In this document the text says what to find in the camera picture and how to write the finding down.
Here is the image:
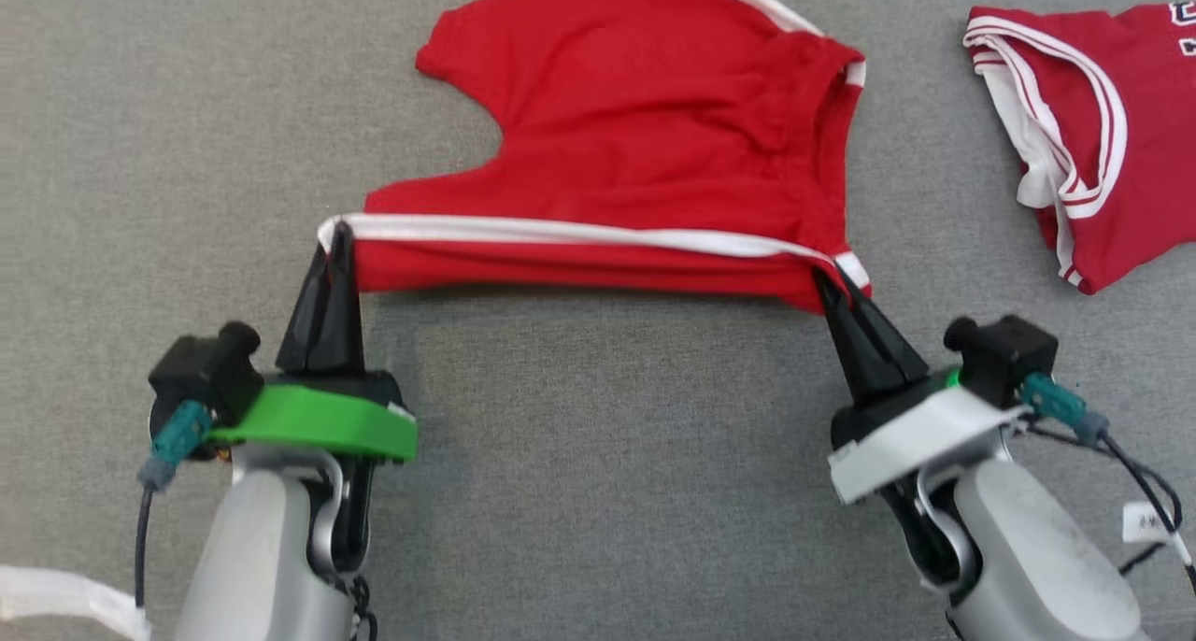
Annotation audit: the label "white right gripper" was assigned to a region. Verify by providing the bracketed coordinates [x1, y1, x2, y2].
[810, 270, 1030, 507]

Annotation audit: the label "black camera cable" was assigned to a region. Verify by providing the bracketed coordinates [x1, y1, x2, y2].
[1028, 417, 1196, 597]
[133, 487, 156, 610]

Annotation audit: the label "red shorts white stripes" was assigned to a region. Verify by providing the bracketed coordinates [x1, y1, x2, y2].
[317, 0, 876, 316]

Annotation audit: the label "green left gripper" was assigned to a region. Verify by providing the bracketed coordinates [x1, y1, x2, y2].
[206, 220, 420, 464]

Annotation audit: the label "white tape on cable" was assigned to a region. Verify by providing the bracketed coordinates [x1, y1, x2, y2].
[0, 563, 154, 641]

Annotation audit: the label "white cable label tag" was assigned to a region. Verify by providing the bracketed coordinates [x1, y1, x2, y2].
[1120, 500, 1193, 568]

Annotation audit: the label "red white basketball jersey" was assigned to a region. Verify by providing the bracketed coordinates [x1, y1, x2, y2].
[962, 1, 1196, 296]

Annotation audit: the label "teal left cable connector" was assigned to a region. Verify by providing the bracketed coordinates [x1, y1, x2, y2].
[137, 399, 215, 491]

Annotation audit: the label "black right camera cable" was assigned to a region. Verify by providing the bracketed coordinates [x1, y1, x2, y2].
[1028, 417, 1196, 597]

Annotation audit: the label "teal cable connector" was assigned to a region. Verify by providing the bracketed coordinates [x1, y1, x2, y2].
[137, 399, 215, 491]
[1019, 371, 1111, 447]

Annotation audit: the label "black left camera cable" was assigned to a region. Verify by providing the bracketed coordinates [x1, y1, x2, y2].
[133, 487, 156, 610]

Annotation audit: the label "teal right cable connector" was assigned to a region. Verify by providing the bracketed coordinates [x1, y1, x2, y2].
[1019, 371, 1111, 447]

